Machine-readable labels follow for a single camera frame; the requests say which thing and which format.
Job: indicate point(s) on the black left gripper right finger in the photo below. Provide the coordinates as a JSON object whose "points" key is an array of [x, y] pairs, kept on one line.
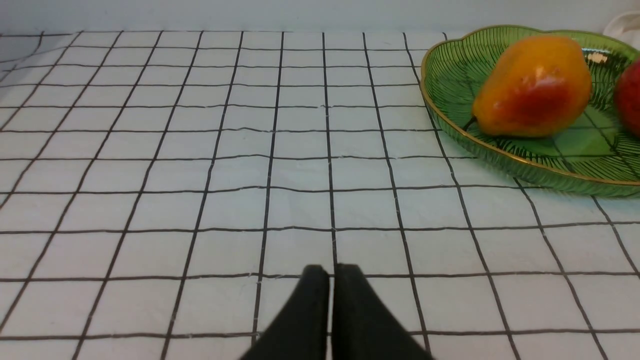
{"points": [[362, 326]]}

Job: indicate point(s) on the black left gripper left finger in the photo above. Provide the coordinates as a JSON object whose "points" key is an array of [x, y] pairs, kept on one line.
{"points": [[299, 330]]}

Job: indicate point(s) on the white cloth bag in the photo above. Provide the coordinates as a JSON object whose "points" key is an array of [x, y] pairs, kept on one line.
{"points": [[625, 28]]}

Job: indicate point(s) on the white grid tablecloth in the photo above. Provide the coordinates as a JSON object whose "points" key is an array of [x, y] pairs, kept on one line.
{"points": [[161, 191]]}

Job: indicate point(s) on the orange yellow pear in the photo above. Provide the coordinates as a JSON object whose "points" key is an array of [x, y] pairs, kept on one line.
{"points": [[539, 86]]}

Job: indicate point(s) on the green glass leaf plate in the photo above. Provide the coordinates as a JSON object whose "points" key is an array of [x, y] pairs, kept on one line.
{"points": [[595, 156]]}

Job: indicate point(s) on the red apple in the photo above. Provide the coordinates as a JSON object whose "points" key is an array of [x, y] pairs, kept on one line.
{"points": [[627, 98]]}

